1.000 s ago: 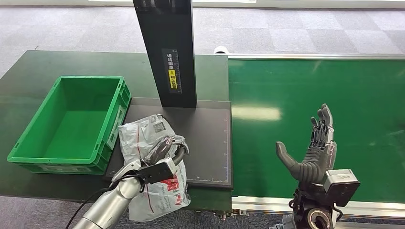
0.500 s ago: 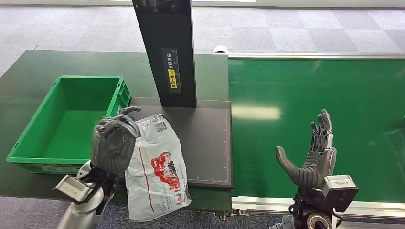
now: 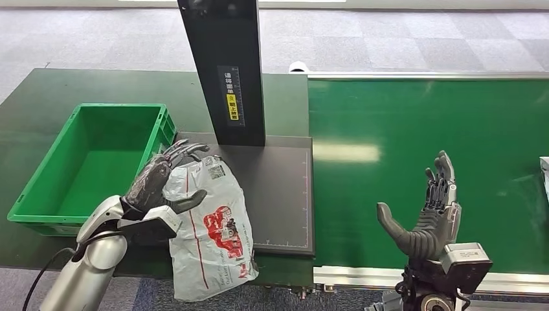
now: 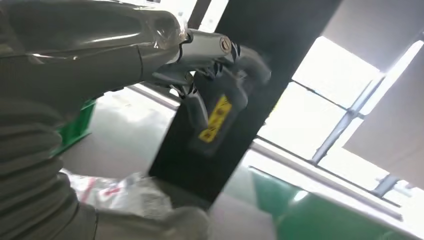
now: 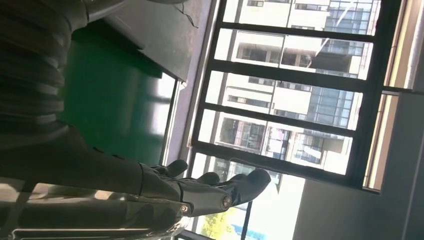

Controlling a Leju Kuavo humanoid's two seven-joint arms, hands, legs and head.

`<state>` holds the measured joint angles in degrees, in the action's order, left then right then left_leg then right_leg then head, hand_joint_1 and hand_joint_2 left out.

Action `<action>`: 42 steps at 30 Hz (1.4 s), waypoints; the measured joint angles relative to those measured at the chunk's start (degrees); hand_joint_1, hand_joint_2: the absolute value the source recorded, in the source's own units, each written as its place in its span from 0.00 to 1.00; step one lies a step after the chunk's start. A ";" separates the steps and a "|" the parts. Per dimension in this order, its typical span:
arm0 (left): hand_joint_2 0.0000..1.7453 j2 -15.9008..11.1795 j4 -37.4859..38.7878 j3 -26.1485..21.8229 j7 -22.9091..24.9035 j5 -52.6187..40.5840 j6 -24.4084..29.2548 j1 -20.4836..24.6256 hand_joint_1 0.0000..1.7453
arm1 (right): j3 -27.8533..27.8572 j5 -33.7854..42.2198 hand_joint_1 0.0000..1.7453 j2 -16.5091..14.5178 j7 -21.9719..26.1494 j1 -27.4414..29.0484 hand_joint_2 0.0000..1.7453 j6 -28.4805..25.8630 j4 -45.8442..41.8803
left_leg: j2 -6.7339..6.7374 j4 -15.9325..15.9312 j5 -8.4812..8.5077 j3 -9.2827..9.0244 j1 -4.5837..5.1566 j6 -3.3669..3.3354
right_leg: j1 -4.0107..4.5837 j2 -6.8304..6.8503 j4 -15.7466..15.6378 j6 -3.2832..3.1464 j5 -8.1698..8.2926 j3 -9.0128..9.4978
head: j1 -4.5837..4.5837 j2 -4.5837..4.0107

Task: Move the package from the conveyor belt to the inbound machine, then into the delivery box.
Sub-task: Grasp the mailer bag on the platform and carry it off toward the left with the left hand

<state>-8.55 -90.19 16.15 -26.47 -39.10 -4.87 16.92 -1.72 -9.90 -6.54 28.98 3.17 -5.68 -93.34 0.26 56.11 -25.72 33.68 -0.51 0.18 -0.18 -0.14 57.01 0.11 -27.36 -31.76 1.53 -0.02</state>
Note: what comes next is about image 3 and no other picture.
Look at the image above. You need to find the yellow column label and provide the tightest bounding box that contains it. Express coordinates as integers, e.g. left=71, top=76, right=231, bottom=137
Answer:
left=226, top=93, right=240, bottom=122

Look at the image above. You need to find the grey red-printed plastic mailer package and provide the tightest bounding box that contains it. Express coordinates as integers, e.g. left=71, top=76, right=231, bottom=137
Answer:
left=162, top=155, right=260, bottom=303

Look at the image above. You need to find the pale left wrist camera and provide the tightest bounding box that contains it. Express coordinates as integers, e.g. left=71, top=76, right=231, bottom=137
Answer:
left=117, top=205, right=183, bottom=246

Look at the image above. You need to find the black scanner machine column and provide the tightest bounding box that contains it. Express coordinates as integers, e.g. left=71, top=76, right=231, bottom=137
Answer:
left=177, top=0, right=267, bottom=148

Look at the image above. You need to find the silver conveyor side rail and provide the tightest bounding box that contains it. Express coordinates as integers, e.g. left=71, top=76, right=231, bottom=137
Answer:
left=313, top=266, right=549, bottom=298
left=307, top=71, right=549, bottom=82

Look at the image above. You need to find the green conveyor belt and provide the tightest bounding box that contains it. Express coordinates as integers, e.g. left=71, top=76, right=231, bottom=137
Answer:
left=308, top=79, right=549, bottom=275

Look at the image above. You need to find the black scanner machine platform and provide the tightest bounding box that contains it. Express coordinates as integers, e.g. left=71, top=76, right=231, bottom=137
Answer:
left=175, top=132, right=316, bottom=257

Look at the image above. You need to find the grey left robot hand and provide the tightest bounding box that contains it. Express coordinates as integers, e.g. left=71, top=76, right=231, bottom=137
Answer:
left=122, top=138, right=211, bottom=216

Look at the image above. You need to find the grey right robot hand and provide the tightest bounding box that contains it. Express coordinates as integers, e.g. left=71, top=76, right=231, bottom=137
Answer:
left=376, top=150, right=463, bottom=262

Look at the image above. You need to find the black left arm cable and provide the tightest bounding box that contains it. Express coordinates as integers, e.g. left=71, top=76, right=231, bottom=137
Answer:
left=22, top=231, right=126, bottom=311

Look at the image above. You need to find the pale parcel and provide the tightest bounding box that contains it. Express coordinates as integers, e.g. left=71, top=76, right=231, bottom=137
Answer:
left=539, top=156, right=549, bottom=203

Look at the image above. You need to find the green plastic crate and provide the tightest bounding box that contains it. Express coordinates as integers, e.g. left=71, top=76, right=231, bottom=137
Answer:
left=7, top=102, right=177, bottom=237

